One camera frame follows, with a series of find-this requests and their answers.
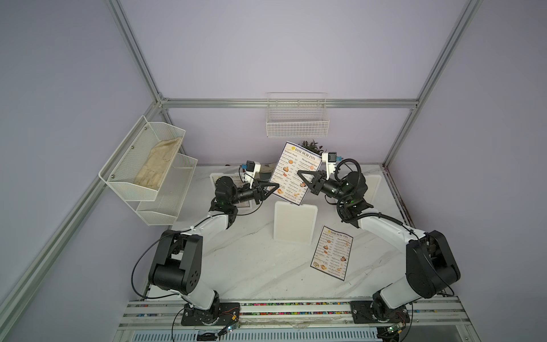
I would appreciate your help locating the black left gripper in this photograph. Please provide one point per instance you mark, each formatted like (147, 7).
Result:
(259, 195)

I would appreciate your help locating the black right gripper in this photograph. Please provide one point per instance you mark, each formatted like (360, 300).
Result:
(315, 184)

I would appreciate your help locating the white acrylic menu holder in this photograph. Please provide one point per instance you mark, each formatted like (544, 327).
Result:
(373, 183)
(237, 181)
(294, 223)

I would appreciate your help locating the dim sum menu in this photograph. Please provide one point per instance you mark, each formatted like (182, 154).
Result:
(227, 194)
(293, 158)
(332, 253)

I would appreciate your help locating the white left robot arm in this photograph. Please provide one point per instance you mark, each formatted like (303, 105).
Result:
(177, 263)

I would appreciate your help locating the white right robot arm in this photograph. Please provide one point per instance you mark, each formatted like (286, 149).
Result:
(430, 266)

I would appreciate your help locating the potted green plant white pot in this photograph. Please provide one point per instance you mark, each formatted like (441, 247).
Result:
(313, 147)

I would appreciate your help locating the beige cloth in shelf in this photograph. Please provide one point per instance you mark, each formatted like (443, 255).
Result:
(153, 172)

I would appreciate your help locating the white two-tier mesh shelf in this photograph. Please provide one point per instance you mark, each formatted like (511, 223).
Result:
(154, 207)

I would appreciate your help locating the white wire wall basket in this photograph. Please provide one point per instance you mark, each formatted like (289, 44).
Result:
(296, 115)

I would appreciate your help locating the aluminium frame profiles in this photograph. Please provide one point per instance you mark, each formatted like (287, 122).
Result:
(32, 279)

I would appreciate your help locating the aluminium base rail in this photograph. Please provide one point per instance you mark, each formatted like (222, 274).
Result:
(436, 319)

